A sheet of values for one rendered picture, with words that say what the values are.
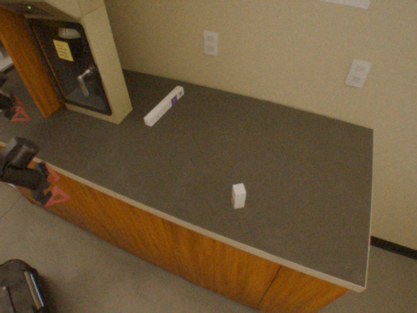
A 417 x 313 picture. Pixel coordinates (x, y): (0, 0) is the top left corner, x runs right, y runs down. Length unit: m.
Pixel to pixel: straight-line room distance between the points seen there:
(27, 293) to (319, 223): 1.53
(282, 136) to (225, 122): 0.24
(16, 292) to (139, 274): 0.70
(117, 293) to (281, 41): 1.64
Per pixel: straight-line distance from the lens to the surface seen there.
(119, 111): 1.21
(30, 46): 1.34
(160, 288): 1.79
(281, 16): 1.14
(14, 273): 1.91
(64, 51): 1.15
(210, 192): 0.92
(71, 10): 0.98
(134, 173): 1.01
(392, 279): 2.09
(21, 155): 0.79
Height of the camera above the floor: 1.70
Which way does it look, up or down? 48 degrees down
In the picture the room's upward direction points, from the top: 2 degrees counter-clockwise
